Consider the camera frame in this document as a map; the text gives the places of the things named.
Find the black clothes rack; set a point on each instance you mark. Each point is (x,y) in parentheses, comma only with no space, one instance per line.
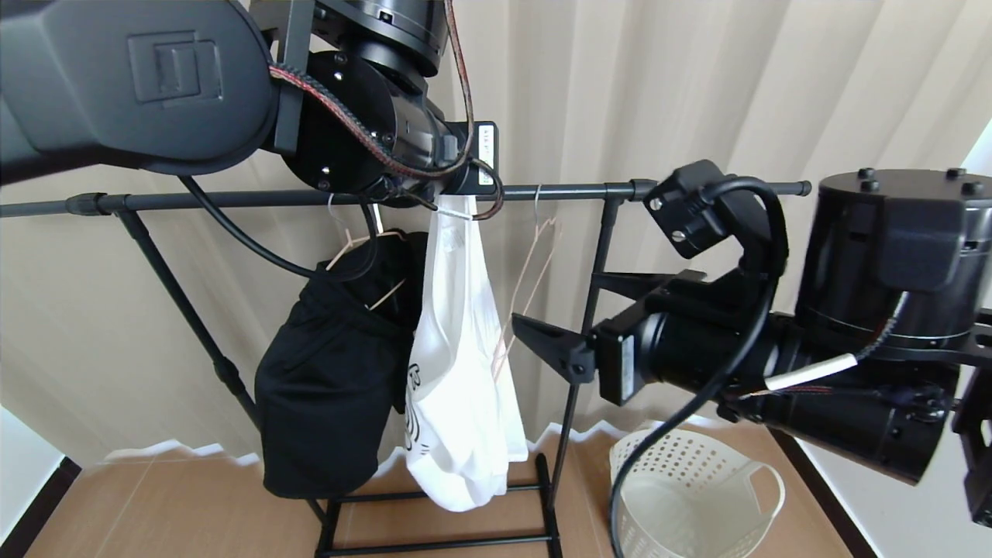
(232,198)

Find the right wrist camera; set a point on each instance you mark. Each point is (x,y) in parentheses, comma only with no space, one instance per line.
(690,209)

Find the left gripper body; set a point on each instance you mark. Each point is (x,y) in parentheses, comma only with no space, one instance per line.
(349,132)

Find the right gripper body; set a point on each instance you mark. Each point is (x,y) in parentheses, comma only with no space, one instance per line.
(697,341)

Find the black shorts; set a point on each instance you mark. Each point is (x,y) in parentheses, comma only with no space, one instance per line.
(325,387)

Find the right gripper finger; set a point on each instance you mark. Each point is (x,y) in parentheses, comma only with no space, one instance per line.
(643,283)
(562,349)

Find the pink clothes hanger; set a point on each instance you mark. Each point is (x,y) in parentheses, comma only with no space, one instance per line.
(536,205)
(353,242)

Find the beige curtain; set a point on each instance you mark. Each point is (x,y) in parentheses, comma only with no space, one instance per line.
(659,77)

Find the white laundry basket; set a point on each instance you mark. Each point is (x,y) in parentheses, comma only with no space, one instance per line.
(697,511)

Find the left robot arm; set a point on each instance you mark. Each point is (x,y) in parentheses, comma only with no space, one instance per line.
(116,77)

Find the white garment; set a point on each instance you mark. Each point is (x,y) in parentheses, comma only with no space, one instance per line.
(457,372)

